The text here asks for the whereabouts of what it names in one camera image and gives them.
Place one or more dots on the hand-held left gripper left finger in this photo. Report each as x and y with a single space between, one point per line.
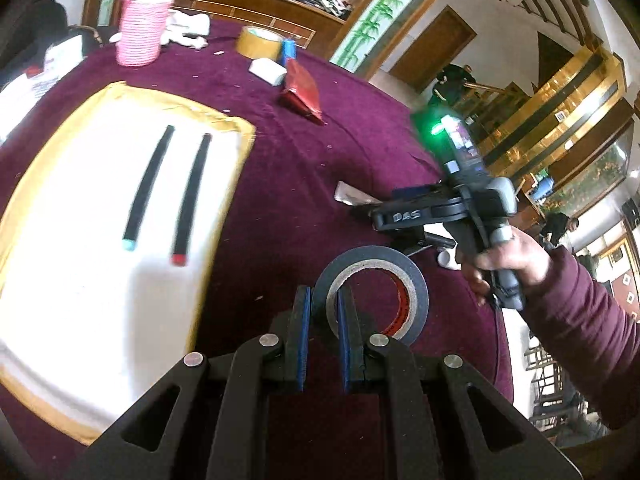
302 345

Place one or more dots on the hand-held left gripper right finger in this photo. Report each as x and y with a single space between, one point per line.
344 345

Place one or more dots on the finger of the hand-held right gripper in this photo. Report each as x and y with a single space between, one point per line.
405 217
425 192

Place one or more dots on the black tape roll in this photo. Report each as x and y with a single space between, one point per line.
372 256

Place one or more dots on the person's right forearm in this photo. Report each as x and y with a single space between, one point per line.
585 340

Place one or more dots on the person's right hand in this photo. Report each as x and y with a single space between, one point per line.
520 260

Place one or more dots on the gold display cabinet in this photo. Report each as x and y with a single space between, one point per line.
565 115

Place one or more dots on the brown wooden door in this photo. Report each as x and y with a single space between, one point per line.
432 50

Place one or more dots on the red packet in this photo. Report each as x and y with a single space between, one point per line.
302 92

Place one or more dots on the bamboo painted panel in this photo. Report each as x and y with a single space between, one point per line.
380 15

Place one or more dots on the black pen with red cap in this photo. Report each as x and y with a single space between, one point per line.
192 195

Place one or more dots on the small white box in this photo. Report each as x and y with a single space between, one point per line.
267 71

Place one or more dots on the wooden chair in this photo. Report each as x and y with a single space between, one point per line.
552 390

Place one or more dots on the brown packing tape roll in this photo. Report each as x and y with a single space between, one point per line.
257 46

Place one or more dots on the black pen with teal cap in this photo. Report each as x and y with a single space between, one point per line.
147 185

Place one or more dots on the wooden counter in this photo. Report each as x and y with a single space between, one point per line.
240 7

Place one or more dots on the white cloth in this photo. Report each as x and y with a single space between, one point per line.
189 27

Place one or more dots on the pink woven cup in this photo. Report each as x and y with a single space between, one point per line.
142 30

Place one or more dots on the black and white bag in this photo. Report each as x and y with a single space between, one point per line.
40 70

